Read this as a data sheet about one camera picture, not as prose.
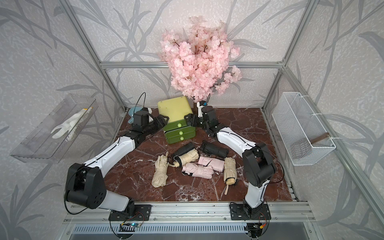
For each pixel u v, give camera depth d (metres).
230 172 0.83
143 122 0.66
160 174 0.82
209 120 0.68
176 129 0.89
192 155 0.89
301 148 0.72
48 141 0.64
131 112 1.19
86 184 0.42
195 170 0.83
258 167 0.47
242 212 0.73
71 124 0.64
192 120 0.77
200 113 0.78
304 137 0.60
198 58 0.74
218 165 0.87
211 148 0.94
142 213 0.73
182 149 0.95
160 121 0.76
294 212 0.76
